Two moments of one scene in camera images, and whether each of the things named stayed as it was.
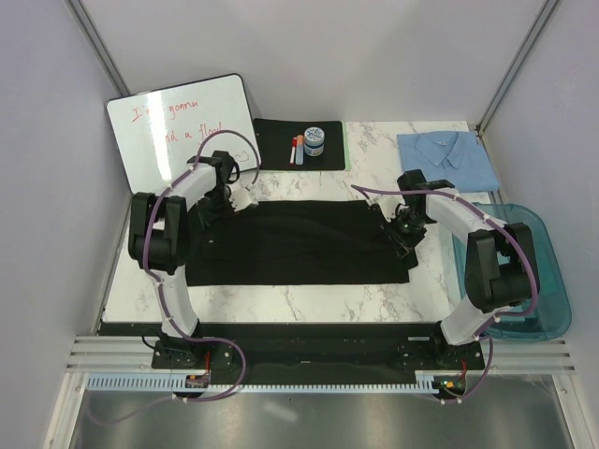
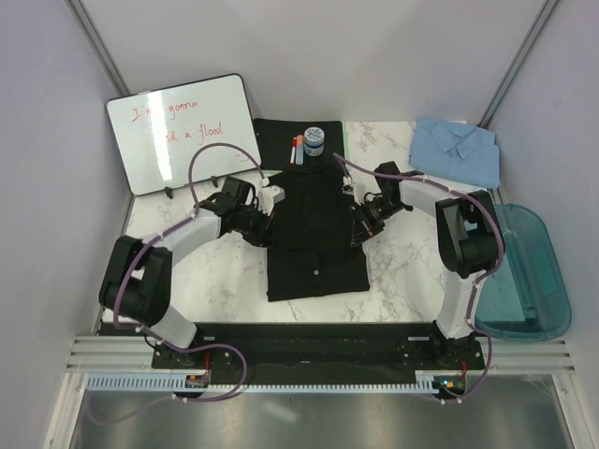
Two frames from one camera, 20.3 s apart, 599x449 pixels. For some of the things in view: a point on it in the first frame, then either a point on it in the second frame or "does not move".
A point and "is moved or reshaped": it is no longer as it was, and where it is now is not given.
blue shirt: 455,156 is moved or reshaped
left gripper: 211,219 -> 265,236
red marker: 293,151 does not move
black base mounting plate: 224,353 does not move
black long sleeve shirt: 292,243 is moved or reshaped
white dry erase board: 158,132 does not move
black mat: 274,138 does not move
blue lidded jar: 314,141 does not move
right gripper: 402,244 -> 364,228
